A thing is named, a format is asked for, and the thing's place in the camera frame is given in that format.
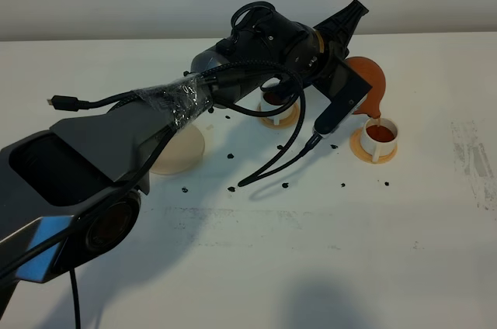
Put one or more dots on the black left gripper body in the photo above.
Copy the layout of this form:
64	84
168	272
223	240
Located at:
259	32

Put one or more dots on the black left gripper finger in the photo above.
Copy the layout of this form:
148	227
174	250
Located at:
337	30

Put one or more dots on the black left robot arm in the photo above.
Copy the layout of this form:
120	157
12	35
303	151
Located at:
73	192

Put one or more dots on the orange coaster near teapot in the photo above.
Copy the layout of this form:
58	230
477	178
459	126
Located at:
281	121

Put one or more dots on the beige round teapot tray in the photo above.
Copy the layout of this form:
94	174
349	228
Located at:
183	152

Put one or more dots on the white teacup far right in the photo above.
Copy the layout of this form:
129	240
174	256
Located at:
379	139

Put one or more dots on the orange coaster far right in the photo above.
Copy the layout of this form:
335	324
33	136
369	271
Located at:
359	152

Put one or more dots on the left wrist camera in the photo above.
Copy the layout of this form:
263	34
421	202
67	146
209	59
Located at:
345	90

